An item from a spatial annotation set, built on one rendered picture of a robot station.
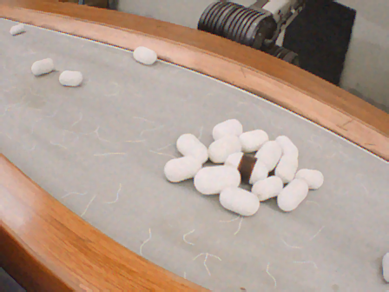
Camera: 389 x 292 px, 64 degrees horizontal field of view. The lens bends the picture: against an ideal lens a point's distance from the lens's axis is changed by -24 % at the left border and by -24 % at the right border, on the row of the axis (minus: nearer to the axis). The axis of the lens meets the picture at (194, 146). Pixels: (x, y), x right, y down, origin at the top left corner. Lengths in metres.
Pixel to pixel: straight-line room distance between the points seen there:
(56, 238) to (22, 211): 0.04
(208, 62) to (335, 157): 0.21
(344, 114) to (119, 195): 0.30
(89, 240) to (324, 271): 0.18
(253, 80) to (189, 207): 0.24
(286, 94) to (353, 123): 0.10
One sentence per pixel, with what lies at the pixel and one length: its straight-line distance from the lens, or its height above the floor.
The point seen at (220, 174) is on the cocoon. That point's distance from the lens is 0.31.
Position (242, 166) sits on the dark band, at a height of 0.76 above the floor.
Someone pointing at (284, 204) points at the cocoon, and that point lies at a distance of 0.31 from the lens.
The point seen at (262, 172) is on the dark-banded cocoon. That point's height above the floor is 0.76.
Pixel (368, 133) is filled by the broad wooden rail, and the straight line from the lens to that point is 0.49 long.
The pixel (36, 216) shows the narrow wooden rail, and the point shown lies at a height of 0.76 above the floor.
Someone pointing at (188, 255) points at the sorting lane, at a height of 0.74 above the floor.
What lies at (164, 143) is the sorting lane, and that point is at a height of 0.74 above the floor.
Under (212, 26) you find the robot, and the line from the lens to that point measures 0.74.
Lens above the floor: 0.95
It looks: 34 degrees down
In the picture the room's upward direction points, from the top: 12 degrees clockwise
